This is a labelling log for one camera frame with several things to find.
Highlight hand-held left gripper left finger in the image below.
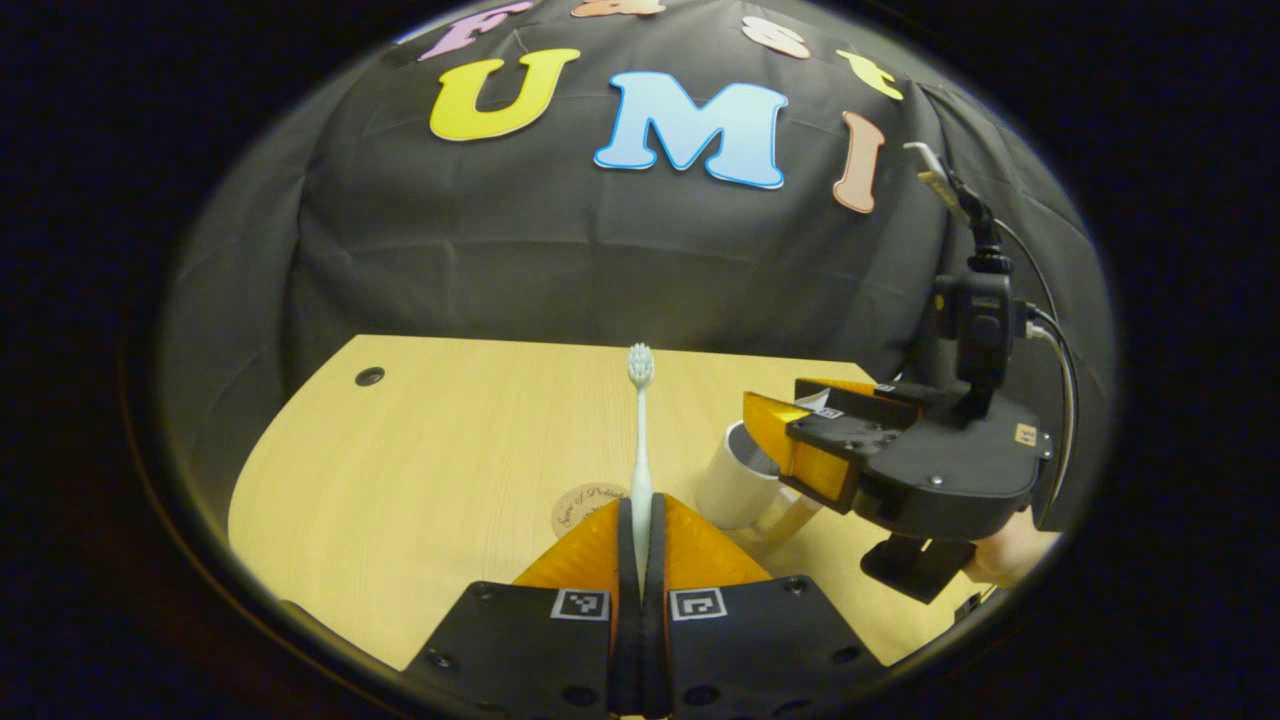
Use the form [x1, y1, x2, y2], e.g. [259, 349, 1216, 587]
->
[405, 495, 642, 720]

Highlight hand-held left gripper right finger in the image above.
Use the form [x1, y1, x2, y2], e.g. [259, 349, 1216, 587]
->
[640, 493, 887, 720]

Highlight white cup with wooden handle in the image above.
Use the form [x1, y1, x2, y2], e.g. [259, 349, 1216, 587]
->
[695, 420, 823, 547]

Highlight round wooden coaster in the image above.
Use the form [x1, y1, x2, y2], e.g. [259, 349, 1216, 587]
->
[552, 483, 631, 541]

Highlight white toothbrush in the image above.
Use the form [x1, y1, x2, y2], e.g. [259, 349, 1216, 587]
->
[626, 342, 657, 601]

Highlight light wooden desktop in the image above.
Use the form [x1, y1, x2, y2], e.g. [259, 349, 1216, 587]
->
[228, 335, 1001, 720]

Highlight black backdrop cloth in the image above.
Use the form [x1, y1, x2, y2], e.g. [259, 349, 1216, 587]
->
[160, 0, 1116, 561]

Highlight black cable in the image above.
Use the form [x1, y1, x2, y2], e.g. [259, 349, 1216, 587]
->
[995, 215, 1081, 531]

